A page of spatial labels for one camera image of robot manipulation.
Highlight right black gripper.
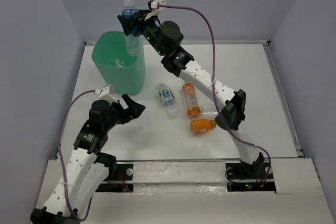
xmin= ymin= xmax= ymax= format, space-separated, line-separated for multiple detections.
xmin=117 ymin=8 xmax=166 ymax=57

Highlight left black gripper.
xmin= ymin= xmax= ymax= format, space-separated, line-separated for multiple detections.
xmin=103 ymin=94 xmax=145 ymax=131

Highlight blue label plastic bottle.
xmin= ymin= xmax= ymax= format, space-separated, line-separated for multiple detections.
xmin=121 ymin=0 xmax=144 ymax=57

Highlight white green label bottle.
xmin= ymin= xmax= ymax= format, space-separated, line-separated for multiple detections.
xmin=158 ymin=82 xmax=180 ymax=119

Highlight clear bottle blue-white cap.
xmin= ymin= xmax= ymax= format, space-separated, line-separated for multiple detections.
xmin=114 ymin=57 xmax=133 ymax=68

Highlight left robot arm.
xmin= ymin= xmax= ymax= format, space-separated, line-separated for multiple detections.
xmin=30 ymin=93 xmax=145 ymax=223

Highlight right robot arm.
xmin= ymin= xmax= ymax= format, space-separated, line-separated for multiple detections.
xmin=118 ymin=10 xmax=265 ymax=178

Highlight green plastic bin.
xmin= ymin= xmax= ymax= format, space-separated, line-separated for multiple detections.
xmin=91 ymin=31 xmax=145 ymax=95

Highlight tall orange label bottle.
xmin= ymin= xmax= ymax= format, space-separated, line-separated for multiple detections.
xmin=182 ymin=83 xmax=201 ymax=119

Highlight short orange juice bottle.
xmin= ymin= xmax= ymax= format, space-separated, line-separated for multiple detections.
xmin=190 ymin=119 xmax=217 ymax=135

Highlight clear jar silver lid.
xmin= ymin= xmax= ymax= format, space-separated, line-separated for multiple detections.
xmin=201 ymin=103 xmax=218 ymax=118

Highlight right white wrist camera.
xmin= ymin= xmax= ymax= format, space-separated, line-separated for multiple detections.
xmin=145 ymin=0 xmax=166 ymax=21

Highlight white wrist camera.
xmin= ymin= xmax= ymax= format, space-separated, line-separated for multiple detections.
xmin=145 ymin=0 xmax=166 ymax=21
xmin=94 ymin=85 xmax=117 ymax=104

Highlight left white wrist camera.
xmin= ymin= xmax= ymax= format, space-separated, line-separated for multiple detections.
xmin=94 ymin=85 xmax=117 ymax=104

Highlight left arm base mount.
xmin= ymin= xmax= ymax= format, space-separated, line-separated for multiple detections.
xmin=96 ymin=163 xmax=134 ymax=193

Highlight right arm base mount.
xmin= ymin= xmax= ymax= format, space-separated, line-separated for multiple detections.
xmin=225 ymin=162 xmax=276 ymax=193

